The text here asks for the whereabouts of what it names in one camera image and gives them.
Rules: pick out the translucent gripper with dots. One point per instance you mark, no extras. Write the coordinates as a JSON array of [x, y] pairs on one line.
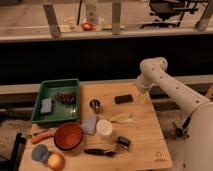
[[143, 98]]

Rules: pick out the black eraser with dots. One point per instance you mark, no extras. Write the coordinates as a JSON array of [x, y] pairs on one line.
[[123, 99]]

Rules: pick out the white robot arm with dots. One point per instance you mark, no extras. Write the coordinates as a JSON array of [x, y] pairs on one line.
[[198, 154]]

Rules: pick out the small metal cup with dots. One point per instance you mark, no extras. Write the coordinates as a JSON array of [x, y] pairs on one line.
[[95, 105]]

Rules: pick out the white paper cup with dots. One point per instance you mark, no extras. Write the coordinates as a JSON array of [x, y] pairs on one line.
[[104, 128]]

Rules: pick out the pale yellow banana peel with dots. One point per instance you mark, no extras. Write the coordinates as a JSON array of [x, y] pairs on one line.
[[121, 118]]

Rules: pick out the black binder clip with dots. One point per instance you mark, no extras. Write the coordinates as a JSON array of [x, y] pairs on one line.
[[123, 142]]

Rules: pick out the dark grape bunch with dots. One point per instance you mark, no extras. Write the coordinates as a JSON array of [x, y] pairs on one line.
[[66, 98]]

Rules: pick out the red-brown bowl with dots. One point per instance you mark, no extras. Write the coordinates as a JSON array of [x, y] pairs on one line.
[[68, 136]]

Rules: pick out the green plastic tray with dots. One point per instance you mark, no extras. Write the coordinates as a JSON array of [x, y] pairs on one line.
[[60, 112]]

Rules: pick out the black office chair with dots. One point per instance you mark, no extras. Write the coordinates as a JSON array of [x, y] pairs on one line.
[[169, 12]]

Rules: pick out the red apple on ledge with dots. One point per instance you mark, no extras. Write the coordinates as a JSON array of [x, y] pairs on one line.
[[87, 26]]

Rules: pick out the blue sponge in tray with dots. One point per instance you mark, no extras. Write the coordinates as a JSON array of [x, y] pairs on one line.
[[46, 106]]

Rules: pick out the orange carrot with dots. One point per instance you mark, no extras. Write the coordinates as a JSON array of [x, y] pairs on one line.
[[43, 136]]

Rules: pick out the orange round fruit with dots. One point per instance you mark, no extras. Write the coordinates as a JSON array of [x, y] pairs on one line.
[[56, 161]]

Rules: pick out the blue round lid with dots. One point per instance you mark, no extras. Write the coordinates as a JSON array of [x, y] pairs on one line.
[[40, 153]]

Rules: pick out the black chair at left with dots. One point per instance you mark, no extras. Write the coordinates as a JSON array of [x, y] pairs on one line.
[[12, 164]]

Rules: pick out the black handled tool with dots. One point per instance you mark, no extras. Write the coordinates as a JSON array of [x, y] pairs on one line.
[[99, 152]]

